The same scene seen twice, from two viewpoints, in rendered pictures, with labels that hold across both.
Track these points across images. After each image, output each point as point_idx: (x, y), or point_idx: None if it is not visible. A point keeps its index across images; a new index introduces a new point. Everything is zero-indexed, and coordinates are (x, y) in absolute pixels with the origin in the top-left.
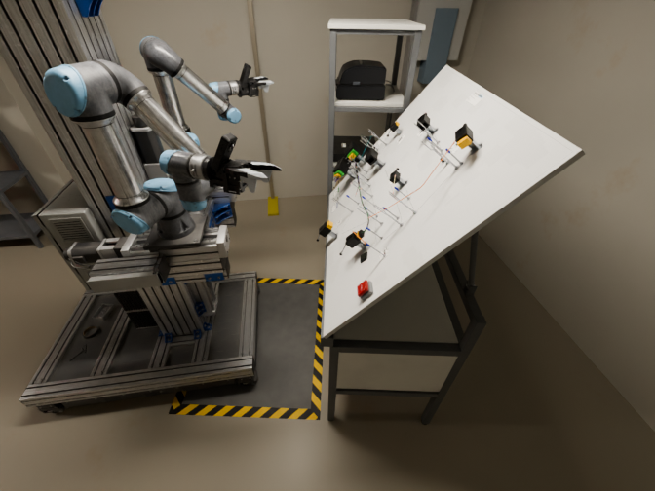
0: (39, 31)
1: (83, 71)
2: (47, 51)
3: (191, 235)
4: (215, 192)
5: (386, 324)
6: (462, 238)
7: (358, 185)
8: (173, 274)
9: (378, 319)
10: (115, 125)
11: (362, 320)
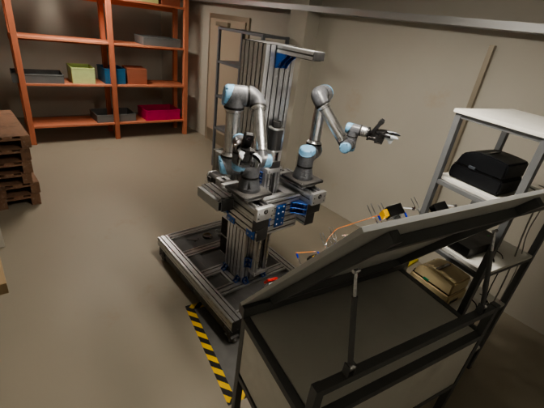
0: (253, 70)
1: (236, 88)
2: (252, 78)
3: (248, 194)
4: (303, 191)
5: (288, 347)
6: (303, 265)
7: None
8: (232, 214)
9: (290, 340)
10: None
11: (280, 329)
